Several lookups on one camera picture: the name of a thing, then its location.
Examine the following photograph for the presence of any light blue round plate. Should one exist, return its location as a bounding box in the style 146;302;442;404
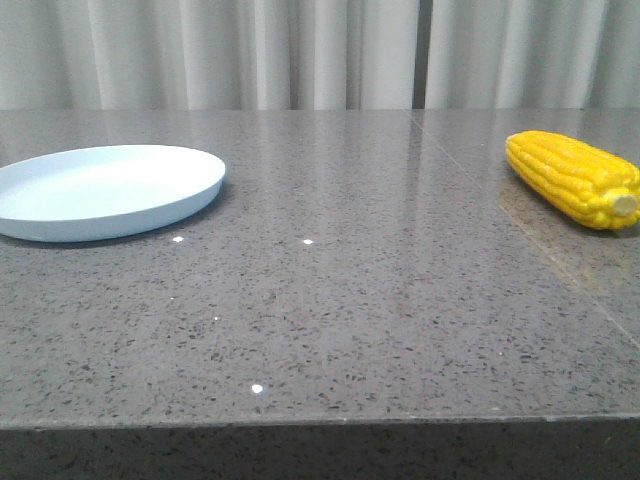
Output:
1;145;226;242

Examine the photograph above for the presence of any yellow corn cob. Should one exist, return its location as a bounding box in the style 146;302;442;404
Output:
506;130;639;230

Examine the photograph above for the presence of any white pleated curtain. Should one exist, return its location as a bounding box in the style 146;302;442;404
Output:
1;1;639;110

